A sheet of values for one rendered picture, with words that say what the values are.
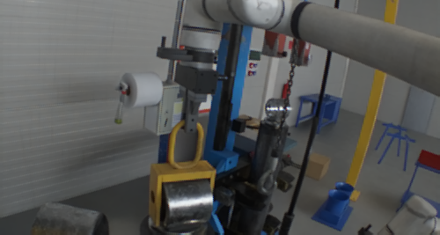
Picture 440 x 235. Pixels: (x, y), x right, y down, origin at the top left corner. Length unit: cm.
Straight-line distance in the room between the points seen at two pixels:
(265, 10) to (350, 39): 16
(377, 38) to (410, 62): 7
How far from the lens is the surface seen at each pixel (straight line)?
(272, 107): 206
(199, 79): 58
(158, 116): 226
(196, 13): 60
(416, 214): 82
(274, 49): 175
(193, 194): 69
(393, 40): 48
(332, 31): 53
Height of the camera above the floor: 199
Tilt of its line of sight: 14 degrees down
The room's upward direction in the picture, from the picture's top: 9 degrees clockwise
